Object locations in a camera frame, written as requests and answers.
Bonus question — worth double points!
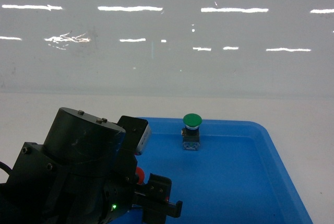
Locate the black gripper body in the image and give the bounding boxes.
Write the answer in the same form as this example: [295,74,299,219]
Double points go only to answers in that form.
[104,173,183,223]

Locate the red mushroom push button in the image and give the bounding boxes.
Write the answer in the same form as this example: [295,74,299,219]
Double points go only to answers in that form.
[136,167,145,185]

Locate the green mushroom push button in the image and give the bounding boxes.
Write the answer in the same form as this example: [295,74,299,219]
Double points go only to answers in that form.
[181,113,202,150]

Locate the blue plastic tray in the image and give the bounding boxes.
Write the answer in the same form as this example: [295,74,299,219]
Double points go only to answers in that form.
[138,117,312,223]

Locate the white table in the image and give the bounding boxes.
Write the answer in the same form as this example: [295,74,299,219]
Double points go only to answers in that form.
[1,93,333,223]

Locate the whiteboard panel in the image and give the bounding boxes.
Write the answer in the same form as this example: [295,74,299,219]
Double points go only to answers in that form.
[1,0,333,99]

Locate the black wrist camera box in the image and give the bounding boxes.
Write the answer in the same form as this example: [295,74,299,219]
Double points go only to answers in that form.
[117,115,152,156]

